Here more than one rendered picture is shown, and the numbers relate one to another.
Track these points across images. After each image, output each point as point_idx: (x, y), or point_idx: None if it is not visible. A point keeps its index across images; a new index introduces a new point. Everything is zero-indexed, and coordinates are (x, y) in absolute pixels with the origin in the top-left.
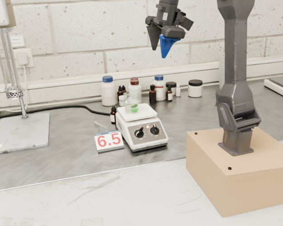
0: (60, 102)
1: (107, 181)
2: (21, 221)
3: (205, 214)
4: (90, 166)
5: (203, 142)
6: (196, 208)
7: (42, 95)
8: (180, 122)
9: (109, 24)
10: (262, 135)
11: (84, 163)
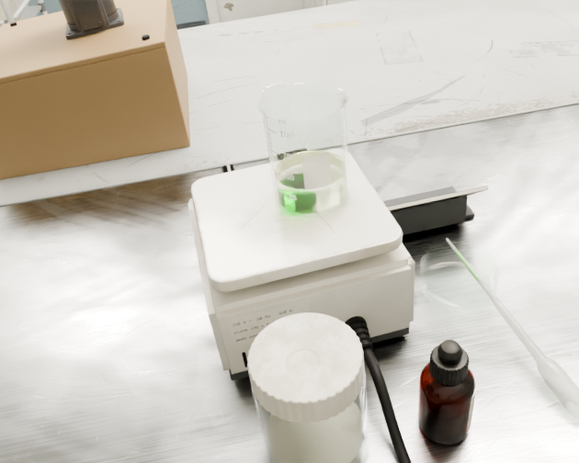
0: None
1: (392, 113)
2: (535, 53)
3: (209, 77)
4: (458, 147)
5: (150, 23)
6: (220, 82)
7: None
8: (50, 378)
9: None
10: None
11: (481, 154)
